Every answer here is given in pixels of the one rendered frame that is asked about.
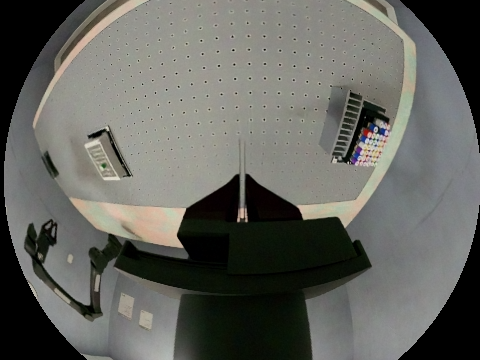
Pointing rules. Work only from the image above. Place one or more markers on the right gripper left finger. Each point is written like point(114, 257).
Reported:
point(218, 205)

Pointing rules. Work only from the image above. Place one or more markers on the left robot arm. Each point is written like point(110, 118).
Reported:
point(95, 277)

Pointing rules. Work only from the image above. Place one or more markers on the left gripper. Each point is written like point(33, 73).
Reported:
point(49, 232)

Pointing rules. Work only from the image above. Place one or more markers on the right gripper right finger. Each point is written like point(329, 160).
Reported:
point(268, 206)

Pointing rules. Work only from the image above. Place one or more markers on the white tube carrier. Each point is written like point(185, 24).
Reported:
point(109, 155)

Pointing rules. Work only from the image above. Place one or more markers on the black vial rack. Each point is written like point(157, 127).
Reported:
point(366, 115)

